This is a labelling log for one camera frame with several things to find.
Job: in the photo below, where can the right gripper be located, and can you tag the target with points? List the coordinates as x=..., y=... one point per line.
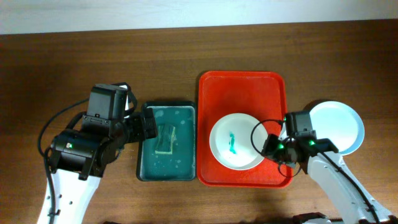
x=269, y=149

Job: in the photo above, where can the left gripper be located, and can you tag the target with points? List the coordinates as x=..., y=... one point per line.
x=137, y=119

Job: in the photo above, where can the green yellow sponge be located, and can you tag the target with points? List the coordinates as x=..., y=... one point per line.
x=166, y=138

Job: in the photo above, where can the light blue plate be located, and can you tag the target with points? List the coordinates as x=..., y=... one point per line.
x=340, y=124

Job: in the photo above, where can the white plate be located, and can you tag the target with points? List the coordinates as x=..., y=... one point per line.
x=235, y=140

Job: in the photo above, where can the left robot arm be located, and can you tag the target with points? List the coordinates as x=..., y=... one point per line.
x=76, y=159

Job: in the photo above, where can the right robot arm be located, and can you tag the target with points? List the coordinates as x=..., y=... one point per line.
x=325, y=165

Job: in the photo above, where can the dark green tray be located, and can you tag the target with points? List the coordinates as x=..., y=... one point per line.
x=181, y=164

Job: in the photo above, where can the red plastic tray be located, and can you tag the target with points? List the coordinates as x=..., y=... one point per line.
x=259, y=94

